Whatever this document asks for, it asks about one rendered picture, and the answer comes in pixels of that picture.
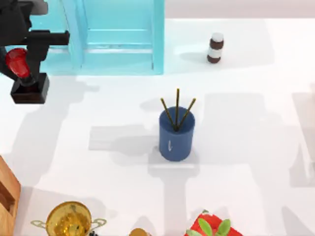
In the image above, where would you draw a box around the red trophy with black base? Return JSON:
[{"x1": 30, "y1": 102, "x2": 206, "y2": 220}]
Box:
[{"x1": 4, "y1": 48, "x2": 50, "y2": 105}]

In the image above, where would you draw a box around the grey rounded box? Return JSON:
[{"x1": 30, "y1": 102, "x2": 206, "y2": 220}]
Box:
[{"x1": 31, "y1": 0, "x2": 49, "y2": 15}]

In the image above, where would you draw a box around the light blue rack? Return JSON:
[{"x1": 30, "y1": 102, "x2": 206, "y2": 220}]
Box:
[{"x1": 29, "y1": 0, "x2": 165, "y2": 76}]

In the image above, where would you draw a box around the wooden cupboard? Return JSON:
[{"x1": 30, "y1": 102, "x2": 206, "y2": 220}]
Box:
[{"x1": 0, "y1": 155, "x2": 22, "y2": 236}]

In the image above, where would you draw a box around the thin brown stick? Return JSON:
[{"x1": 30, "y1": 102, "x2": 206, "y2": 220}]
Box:
[
  {"x1": 177, "y1": 98, "x2": 197, "y2": 131},
  {"x1": 160, "y1": 97, "x2": 177, "y2": 131},
  {"x1": 175, "y1": 88, "x2": 181, "y2": 131}
]

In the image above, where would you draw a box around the blue cylindrical cup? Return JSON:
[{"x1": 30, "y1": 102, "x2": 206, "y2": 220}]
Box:
[{"x1": 158, "y1": 106, "x2": 196, "y2": 163}]

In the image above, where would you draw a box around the brown and white bottle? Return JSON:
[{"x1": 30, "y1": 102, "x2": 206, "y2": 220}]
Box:
[{"x1": 206, "y1": 32, "x2": 225, "y2": 64}]

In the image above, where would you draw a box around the golden round object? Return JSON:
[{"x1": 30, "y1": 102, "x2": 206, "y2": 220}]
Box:
[{"x1": 128, "y1": 228, "x2": 149, "y2": 236}]

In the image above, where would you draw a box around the red pot with green plant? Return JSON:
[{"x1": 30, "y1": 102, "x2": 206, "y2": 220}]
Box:
[{"x1": 185, "y1": 208, "x2": 245, "y2": 236}]

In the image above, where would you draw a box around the gold trophy with handles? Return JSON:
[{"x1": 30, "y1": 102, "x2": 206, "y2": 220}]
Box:
[{"x1": 30, "y1": 201, "x2": 108, "y2": 236}]

